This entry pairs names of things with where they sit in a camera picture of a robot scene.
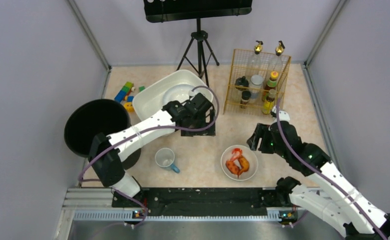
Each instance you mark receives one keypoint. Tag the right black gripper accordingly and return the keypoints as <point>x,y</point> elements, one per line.
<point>259,138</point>

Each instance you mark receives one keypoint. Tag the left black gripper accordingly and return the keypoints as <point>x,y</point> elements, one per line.
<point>197,128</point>

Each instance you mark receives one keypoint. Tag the white fluted plate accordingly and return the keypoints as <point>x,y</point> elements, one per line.
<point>178,93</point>

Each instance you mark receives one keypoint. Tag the white floral bowl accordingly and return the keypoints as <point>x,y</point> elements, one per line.
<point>248,154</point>

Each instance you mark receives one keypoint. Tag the small yellow oil bottle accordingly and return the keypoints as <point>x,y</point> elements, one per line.
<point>269,101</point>

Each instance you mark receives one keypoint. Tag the small black spice shaker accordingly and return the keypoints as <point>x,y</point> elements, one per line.
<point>245,97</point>

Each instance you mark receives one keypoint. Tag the black lid glass jar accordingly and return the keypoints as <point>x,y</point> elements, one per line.
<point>240,85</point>

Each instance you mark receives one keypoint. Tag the silver lid blue label jar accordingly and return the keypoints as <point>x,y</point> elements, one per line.
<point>256,85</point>

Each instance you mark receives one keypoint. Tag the red sauce bottle yellow cap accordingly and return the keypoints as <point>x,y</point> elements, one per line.
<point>270,82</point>

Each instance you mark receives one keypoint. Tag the glass bottle brown liquid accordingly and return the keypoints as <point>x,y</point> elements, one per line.
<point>276,62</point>

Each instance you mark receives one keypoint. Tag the clear glass oil bottle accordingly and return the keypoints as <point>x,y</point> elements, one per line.
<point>254,61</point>

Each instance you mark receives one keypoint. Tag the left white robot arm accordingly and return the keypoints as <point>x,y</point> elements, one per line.
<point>108,152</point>

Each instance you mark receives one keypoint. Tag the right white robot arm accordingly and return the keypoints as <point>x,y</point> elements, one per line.
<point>346,210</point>

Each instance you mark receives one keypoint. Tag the fried chicken wing toy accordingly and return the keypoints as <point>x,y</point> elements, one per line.
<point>244,165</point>

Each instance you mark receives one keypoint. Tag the red shrimp toy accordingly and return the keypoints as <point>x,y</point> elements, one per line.
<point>236,153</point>

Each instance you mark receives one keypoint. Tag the white rectangular basin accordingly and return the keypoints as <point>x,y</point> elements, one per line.
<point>149,101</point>

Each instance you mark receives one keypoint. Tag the fried chicken piece toy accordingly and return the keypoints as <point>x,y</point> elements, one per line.
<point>232,167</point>

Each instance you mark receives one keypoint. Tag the colourful toy block stack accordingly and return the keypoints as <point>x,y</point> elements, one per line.
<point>126,89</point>

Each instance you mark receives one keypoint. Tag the black tripod stand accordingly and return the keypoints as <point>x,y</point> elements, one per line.
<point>204,52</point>

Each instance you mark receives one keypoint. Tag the black round bin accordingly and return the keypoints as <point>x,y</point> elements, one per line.
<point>98,116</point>

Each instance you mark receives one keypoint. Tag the black panel on tripod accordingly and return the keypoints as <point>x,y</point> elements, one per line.
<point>167,11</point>

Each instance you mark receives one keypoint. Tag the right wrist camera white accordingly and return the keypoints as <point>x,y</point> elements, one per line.
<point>283,115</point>

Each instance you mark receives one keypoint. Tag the white mug blue handle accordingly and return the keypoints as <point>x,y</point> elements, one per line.
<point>165,159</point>

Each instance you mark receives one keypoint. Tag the gold wire rack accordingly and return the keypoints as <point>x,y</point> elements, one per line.
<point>248,90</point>

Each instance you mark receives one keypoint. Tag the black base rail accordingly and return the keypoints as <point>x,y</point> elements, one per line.
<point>235,204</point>

